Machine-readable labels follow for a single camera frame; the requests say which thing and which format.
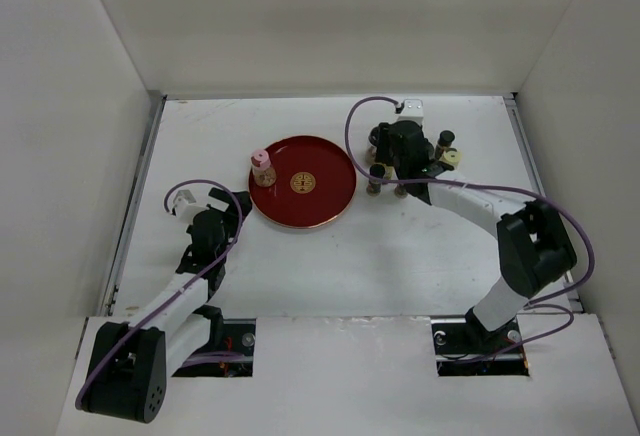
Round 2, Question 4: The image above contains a red round lacquer tray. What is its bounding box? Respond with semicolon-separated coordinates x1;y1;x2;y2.
248;135;357;229

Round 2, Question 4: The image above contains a small black-cap spice bottle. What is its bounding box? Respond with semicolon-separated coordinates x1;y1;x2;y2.
366;163;386;196

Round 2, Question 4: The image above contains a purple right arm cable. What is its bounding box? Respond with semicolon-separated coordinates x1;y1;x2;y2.
345;96;597;362

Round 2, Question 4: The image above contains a yellow-lid white shaker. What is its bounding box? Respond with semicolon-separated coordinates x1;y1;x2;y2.
439;148;462;170

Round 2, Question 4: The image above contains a round-top black lid glass jar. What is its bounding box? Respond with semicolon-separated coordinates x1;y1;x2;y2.
365;126;380;166

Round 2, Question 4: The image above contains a black-cap spice jar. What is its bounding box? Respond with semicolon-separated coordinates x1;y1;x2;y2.
434;130;455;160

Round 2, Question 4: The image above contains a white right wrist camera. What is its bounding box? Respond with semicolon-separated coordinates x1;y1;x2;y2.
395;99;424;127

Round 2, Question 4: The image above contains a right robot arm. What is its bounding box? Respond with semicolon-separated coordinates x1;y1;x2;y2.
369;120;577;352

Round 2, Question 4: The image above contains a small dark-label spice bottle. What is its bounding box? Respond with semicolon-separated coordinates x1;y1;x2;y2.
394;184;408;198

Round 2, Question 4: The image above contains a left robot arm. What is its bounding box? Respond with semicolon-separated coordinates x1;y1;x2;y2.
74;184;254;424

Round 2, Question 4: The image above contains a pink-lid glass shaker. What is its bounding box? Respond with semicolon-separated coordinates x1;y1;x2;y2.
250;149;277;188

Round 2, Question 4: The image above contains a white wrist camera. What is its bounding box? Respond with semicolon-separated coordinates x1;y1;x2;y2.
171;189;198;223
395;99;424;127

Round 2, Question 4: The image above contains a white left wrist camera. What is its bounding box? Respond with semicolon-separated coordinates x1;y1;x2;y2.
171;189;198;223

